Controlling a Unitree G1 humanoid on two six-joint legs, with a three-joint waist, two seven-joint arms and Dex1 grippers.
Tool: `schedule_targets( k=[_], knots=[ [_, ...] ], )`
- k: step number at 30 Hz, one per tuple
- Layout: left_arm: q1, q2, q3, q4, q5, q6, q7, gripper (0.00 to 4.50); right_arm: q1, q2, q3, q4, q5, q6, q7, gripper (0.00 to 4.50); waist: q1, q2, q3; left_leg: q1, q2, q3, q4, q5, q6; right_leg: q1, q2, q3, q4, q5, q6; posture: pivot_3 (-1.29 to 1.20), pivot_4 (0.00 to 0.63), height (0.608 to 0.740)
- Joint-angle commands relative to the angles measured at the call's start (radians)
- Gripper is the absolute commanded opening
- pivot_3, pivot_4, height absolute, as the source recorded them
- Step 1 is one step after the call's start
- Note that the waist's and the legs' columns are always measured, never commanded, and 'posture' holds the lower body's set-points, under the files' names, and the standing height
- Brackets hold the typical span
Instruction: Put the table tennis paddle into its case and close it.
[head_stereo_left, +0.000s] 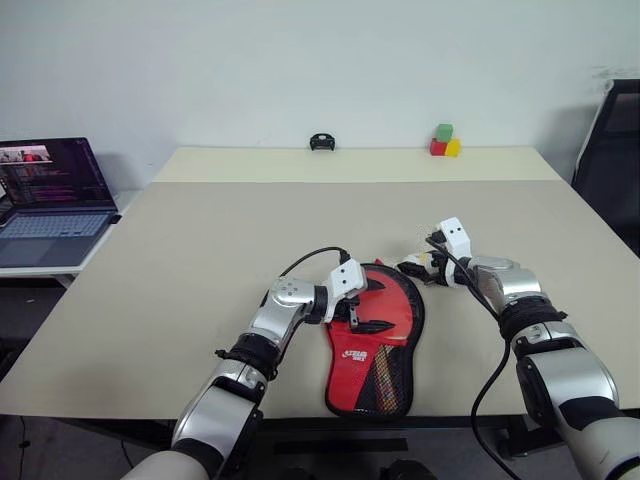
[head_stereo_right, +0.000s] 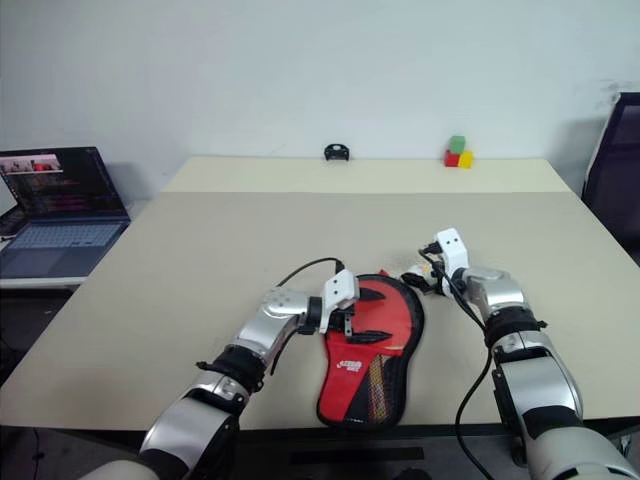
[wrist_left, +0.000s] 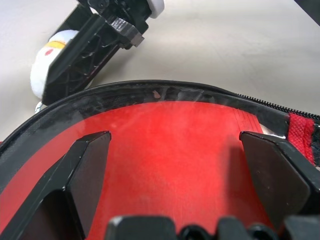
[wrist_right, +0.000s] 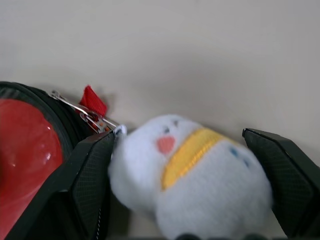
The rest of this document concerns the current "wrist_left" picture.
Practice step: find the red table tennis paddle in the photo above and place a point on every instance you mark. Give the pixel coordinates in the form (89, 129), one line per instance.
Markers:
(162, 150)

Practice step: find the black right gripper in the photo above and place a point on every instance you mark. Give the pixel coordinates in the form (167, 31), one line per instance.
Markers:
(125, 17)

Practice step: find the white plush charm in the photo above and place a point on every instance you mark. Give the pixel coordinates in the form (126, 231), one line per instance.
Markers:
(45, 65)

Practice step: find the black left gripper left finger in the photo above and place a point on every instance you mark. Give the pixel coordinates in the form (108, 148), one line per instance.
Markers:
(82, 175)

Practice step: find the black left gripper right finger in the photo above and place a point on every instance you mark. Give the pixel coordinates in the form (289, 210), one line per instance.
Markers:
(275, 175)

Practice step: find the black and red paddle case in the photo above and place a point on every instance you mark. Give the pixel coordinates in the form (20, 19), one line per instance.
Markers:
(125, 92)

